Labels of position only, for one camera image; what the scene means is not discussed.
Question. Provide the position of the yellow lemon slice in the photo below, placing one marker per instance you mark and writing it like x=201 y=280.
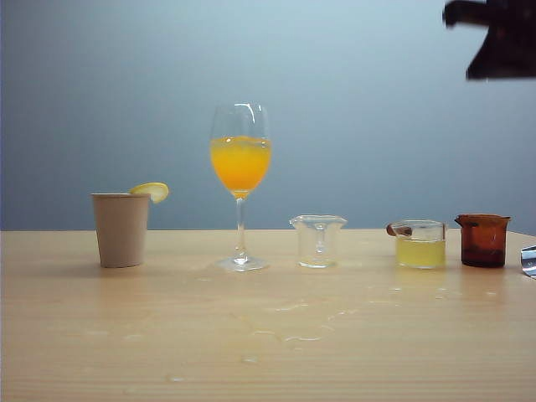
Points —
x=153 y=190

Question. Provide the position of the clear spilled liquid puddle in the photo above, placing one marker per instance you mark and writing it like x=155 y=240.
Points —
x=293 y=331

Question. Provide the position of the amber glass measuring cup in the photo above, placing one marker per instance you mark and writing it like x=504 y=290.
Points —
x=481 y=243

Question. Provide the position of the wine glass with orange juice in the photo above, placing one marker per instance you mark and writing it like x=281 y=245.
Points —
x=240 y=167

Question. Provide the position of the silver metal object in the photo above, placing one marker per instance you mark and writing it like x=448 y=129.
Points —
x=529 y=261

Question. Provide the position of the clear glass measuring cup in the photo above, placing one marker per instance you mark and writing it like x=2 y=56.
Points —
x=317 y=243

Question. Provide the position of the beige paper cup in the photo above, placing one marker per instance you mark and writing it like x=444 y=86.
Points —
x=121 y=230

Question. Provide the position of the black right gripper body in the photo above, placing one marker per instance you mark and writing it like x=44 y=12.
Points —
x=511 y=42

